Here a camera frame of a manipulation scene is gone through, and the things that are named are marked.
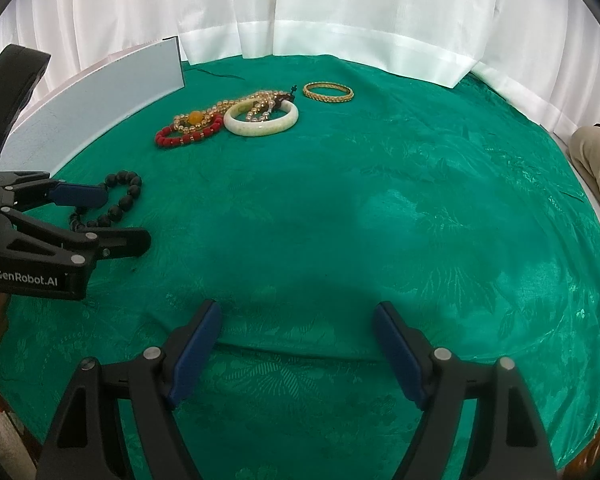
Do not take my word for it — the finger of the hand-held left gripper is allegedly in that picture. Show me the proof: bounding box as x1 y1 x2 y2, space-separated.
0 208 152 273
0 171 108 213

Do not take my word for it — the thin black cable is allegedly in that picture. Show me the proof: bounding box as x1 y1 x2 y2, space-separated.
192 65 245 81

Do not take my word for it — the amber bead necklace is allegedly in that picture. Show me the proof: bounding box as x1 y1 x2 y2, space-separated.
172 87 299 133

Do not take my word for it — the gold bangle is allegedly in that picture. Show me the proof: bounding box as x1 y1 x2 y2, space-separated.
302 81 355 103

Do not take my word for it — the white jade bangle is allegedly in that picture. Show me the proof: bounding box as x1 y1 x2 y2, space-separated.
223 100 299 137

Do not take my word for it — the green patterned tablecloth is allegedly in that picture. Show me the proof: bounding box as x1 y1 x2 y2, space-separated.
0 54 600 480

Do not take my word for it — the white curtain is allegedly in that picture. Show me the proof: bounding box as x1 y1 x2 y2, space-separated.
0 0 600 136

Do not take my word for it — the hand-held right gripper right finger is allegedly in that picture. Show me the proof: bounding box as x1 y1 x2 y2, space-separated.
372 301 558 480

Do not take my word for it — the long white box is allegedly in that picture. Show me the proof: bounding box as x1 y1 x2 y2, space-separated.
0 36 187 181

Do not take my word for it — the black bead bracelet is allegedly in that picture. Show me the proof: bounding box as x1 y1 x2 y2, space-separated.
68 171 143 233

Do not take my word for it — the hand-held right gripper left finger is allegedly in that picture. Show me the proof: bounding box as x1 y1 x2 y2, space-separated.
34 299 223 480

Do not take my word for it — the red bead bracelet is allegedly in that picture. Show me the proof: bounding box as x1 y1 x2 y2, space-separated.
155 119 224 149

